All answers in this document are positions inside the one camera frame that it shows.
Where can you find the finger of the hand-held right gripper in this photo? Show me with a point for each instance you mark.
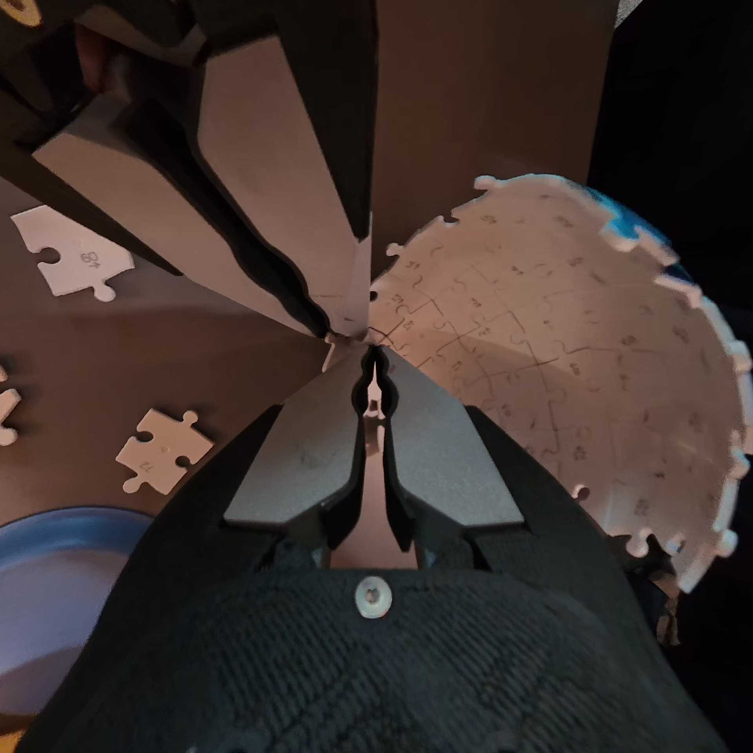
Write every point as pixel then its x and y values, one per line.
pixel 129 188
pixel 265 147

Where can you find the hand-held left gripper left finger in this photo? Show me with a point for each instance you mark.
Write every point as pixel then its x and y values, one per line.
pixel 294 465

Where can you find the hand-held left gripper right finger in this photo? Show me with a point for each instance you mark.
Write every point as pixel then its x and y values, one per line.
pixel 453 465

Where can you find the white puzzle piece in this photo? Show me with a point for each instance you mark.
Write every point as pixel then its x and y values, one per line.
pixel 374 426
pixel 70 259
pixel 7 412
pixel 162 453

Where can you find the blue and white puzzle ball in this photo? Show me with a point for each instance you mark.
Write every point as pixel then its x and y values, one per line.
pixel 559 382

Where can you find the blue round plastic stand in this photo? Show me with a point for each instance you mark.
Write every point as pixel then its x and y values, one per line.
pixel 47 617

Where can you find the person's torso in dark clothing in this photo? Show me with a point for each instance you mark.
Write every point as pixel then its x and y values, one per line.
pixel 676 117

